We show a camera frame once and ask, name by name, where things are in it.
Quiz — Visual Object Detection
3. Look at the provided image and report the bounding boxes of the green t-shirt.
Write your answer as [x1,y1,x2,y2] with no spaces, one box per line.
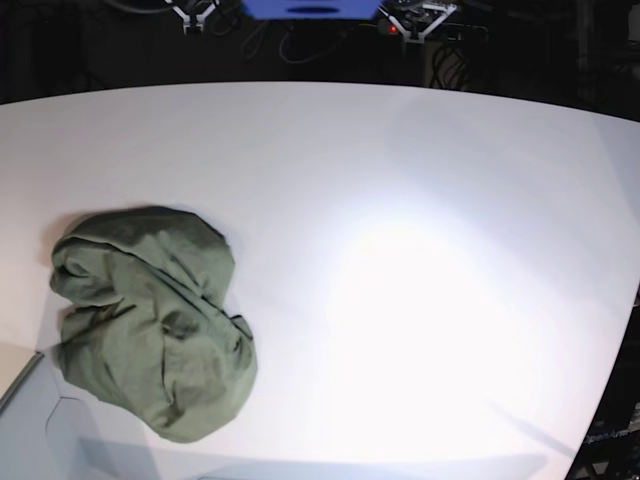
[50,206,258,443]

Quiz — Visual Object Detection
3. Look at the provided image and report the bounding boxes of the blue box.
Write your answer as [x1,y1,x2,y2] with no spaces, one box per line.
[242,0,382,20]

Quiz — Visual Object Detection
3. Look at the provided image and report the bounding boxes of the black power strip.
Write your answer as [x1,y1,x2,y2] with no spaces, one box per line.
[375,19,489,44]

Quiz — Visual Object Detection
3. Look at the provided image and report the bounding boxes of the black coiled cables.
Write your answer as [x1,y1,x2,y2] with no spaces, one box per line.
[430,43,474,90]

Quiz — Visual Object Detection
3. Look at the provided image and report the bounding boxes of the grey looped cable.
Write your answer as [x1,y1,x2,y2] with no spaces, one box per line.
[241,19,351,65]

